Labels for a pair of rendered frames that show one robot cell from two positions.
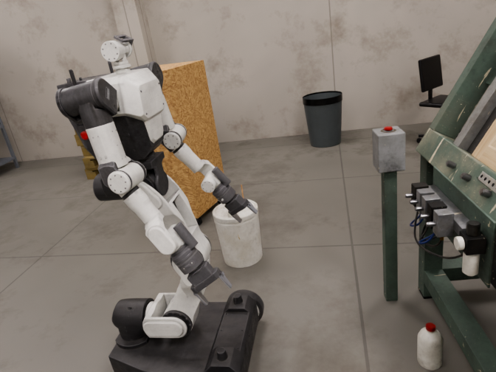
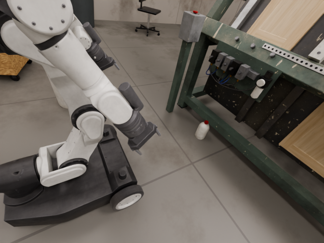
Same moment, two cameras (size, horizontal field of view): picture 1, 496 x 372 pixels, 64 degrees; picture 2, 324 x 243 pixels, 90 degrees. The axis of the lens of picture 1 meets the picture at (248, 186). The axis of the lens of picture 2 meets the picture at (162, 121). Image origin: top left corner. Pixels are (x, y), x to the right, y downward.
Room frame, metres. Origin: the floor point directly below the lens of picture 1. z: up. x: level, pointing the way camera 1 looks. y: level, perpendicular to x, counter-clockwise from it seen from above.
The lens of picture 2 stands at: (0.89, 0.47, 1.13)
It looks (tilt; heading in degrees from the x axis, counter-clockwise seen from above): 43 degrees down; 309
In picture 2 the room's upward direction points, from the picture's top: 13 degrees clockwise
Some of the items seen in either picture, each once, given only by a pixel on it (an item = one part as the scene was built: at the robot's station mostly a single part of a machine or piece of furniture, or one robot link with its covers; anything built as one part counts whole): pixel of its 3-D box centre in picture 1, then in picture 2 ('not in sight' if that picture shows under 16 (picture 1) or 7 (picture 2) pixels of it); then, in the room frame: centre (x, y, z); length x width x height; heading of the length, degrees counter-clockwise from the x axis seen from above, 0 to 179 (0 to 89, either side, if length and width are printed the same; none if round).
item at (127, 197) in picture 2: not in sight; (127, 197); (1.20, 0.24, 0.10); 0.20 x 0.05 x 0.20; 77
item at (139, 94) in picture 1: (118, 111); not in sight; (1.52, 0.44, 1.23); 0.34 x 0.30 x 0.36; 167
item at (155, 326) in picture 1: (171, 314); (62, 161); (1.52, 0.44, 0.28); 0.21 x 0.20 x 0.13; 77
